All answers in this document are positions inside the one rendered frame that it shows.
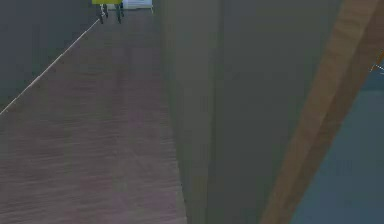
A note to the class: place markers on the white cabinet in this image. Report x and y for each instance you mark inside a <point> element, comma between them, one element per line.
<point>137,3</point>

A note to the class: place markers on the yellow chair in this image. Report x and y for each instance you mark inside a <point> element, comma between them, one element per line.
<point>107,1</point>

